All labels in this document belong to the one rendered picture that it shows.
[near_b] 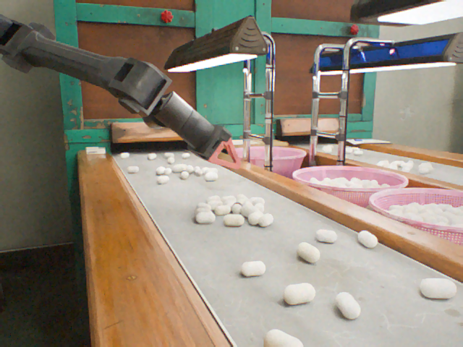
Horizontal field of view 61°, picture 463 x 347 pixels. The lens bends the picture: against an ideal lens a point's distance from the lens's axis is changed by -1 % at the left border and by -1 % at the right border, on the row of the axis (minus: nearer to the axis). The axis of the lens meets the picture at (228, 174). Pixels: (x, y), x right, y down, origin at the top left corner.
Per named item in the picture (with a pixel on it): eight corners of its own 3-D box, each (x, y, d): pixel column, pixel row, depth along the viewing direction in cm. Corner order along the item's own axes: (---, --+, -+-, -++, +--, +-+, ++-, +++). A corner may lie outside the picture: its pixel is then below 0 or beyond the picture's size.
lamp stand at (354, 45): (340, 194, 117) (349, 35, 108) (304, 180, 135) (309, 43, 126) (391, 188, 123) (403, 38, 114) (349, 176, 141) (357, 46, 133)
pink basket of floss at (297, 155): (291, 190, 120) (292, 160, 119) (214, 182, 132) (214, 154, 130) (314, 175, 144) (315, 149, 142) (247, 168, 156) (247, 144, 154)
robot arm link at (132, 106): (119, 98, 67) (147, 60, 69) (105, 105, 77) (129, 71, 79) (173, 140, 72) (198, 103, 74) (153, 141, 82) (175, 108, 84)
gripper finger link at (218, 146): (239, 150, 86) (207, 123, 82) (254, 155, 80) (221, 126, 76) (221, 175, 85) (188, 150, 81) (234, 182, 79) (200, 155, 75)
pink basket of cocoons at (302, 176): (368, 241, 79) (372, 194, 77) (269, 212, 99) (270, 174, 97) (423, 214, 97) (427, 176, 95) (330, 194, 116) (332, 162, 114)
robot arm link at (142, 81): (-6, 53, 87) (24, 16, 89) (14, 70, 91) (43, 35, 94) (125, 103, 65) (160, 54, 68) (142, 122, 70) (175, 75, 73)
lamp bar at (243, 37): (231, 53, 76) (231, 13, 74) (163, 71, 132) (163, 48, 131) (269, 54, 78) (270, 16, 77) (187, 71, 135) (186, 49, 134)
